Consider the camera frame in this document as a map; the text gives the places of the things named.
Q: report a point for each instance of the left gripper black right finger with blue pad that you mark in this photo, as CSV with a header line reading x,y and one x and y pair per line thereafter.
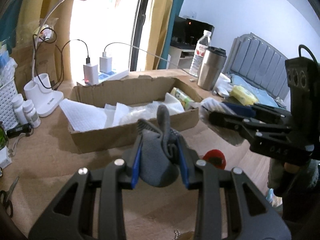
x,y
249,215

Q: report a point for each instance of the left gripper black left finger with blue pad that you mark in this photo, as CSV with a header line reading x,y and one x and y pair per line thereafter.
x,y
70,214

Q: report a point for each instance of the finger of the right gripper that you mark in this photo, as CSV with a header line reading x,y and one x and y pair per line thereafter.
x,y
230,121
257,111

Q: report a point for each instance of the red plush ball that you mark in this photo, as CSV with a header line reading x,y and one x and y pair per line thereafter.
x,y
216,158

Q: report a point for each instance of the dark grey sock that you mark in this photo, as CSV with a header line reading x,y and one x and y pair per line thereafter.
x,y
159,152

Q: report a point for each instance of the brown bear plush keychain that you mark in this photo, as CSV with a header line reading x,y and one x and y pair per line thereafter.
x,y
183,236

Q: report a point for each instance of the yellow tissue pack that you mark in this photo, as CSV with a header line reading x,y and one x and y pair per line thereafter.
x,y
244,96

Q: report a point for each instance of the grey padded headboard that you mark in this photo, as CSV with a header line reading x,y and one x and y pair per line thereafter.
x,y
259,64

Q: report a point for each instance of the green snack packet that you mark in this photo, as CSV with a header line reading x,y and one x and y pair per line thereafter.
x,y
183,98

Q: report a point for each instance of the stainless steel tumbler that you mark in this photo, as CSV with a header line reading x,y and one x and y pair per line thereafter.
x,y
212,65

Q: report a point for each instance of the white foam sheet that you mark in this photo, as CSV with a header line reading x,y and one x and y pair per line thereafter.
x,y
84,117

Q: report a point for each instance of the small white adapter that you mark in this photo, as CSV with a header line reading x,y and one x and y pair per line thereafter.
x,y
5,159

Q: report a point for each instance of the black small flashlight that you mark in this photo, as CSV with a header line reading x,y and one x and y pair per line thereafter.
x,y
19,130

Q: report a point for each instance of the clear plastic water bottle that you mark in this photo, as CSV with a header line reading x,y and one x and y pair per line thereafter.
x,y
199,52

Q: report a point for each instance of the white pill bottle right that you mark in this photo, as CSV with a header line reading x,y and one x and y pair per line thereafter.
x,y
31,114

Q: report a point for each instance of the white pill bottle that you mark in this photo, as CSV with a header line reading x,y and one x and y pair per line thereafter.
x,y
31,114
17,104

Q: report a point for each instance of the white desk lamp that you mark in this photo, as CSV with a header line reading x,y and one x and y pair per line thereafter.
x,y
43,94

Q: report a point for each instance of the black monitor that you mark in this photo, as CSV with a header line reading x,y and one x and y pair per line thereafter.
x,y
186,32

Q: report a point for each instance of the brown cardboard box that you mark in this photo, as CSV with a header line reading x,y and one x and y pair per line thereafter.
x,y
131,92

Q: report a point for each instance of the white pill bottle left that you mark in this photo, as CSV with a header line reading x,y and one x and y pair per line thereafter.
x,y
17,104

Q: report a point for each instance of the white power strip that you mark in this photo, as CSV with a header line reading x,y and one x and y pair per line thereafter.
x,y
102,77

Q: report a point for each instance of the white plastic basket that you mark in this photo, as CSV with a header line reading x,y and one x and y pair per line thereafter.
x,y
8,118

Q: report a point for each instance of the yellow curtain right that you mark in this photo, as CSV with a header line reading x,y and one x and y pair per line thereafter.
x,y
158,15

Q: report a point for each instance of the yellow curtain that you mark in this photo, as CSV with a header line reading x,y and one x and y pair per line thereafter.
x,y
158,15
55,34

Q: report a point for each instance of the yellow curtain left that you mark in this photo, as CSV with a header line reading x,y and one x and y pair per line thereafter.
x,y
55,34

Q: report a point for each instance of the teal curtain left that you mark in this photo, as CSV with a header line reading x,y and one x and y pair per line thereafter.
x,y
9,24

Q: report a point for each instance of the black handled scissors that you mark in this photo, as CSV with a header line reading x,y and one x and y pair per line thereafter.
x,y
6,197

